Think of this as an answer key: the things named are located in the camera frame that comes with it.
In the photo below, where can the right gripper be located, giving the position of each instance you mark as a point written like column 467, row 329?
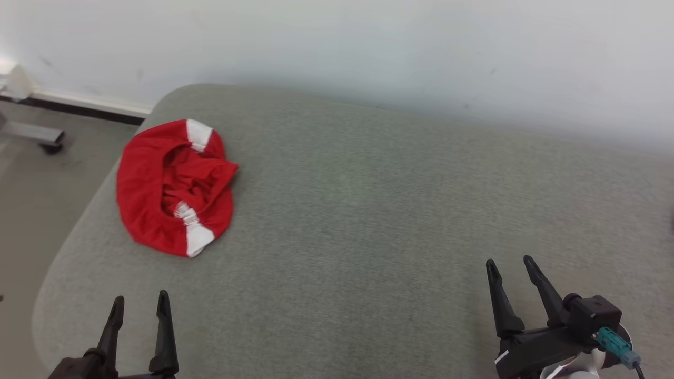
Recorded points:
column 526, row 352

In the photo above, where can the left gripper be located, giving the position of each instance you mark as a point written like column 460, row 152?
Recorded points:
column 147, row 377

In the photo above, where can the red and white shorts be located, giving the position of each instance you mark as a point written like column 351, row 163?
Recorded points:
column 142, row 200

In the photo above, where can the grey fabric sofa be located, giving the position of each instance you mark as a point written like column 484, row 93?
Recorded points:
column 368, row 210

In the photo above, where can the grey furniture leg with caster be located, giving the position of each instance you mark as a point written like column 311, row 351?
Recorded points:
column 37, row 134

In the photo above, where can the black and white baseboard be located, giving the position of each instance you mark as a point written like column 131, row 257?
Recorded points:
column 79, row 108

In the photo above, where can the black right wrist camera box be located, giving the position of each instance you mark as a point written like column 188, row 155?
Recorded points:
column 592, row 316

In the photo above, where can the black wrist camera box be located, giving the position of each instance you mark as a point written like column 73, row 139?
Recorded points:
column 592, row 316
column 73, row 371

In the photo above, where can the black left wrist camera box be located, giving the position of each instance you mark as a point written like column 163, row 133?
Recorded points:
column 73, row 371

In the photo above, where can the white wall fixture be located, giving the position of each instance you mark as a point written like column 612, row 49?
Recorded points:
column 18, row 84

